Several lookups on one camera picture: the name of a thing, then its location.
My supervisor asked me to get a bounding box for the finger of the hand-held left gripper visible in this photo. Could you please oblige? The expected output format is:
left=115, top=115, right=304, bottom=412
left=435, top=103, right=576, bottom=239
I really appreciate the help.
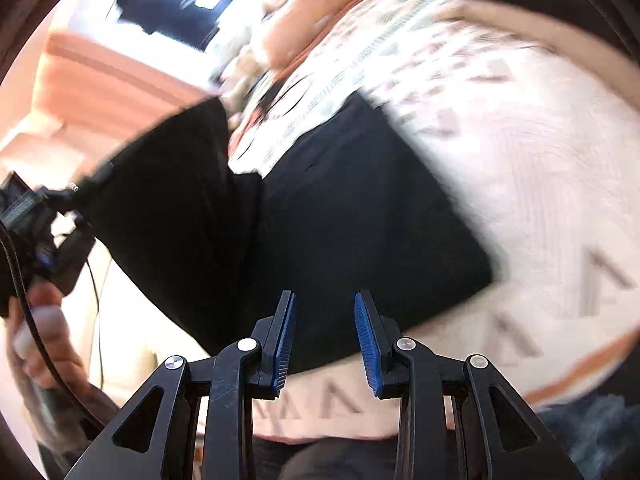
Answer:
left=42, top=179, right=108, bottom=211
left=35, top=217, right=97, bottom=293

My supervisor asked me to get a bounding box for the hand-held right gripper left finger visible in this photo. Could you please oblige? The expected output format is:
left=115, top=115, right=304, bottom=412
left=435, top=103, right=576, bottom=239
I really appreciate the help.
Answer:
left=64, top=290, right=298, bottom=480

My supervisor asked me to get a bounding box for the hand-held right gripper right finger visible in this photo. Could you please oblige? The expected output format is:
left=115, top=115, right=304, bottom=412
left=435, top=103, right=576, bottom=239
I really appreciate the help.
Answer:
left=353, top=291, right=586, bottom=480

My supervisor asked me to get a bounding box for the black garment with yellow print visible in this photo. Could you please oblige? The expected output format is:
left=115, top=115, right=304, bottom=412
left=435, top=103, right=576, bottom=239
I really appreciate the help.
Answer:
left=75, top=92, right=506, bottom=377

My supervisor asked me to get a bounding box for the person's left forearm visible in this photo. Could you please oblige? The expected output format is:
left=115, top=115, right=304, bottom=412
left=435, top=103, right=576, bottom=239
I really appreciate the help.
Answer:
left=15, top=377, right=118, bottom=461

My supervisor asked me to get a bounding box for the person's left hand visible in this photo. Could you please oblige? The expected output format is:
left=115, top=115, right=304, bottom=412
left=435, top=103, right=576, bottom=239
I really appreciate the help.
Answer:
left=5, top=280, right=108, bottom=392

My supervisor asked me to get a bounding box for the cream padded furniture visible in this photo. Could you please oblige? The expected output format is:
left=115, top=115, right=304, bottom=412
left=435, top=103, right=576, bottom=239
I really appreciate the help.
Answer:
left=50, top=240, right=213, bottom=411

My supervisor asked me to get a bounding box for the pink curtain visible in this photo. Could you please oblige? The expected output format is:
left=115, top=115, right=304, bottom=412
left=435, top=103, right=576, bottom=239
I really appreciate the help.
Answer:
left=27, top=30, right=211, bottom=137

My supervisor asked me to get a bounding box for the dark hanging clothing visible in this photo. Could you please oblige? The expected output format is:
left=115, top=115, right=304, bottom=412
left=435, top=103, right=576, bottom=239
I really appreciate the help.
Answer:
left=116, top=0, right=222, bottom=54

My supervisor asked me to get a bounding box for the beige plush toy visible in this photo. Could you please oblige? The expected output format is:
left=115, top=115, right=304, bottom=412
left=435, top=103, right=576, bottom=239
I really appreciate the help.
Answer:
left=220, top=45, right=273, bottom=103

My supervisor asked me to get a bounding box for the blue fuzzy rug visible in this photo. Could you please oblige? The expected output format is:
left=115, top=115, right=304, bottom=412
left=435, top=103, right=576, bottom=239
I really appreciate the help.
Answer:
left=539, top=390, right=623, bottom=477

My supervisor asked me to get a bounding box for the patterned white quilt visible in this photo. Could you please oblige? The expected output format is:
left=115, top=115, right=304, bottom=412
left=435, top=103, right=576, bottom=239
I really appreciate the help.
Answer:
left=197, top=0, right=640, bottom=443

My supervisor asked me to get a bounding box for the orange pillow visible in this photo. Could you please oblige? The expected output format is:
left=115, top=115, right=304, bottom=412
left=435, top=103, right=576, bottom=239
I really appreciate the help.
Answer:
left=250, top=0, right=396, bottom=77

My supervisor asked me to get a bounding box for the thick black cable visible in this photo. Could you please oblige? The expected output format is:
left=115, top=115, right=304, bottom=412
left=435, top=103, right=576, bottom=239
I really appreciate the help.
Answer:
left=0, top=232, right=76, bottom=393

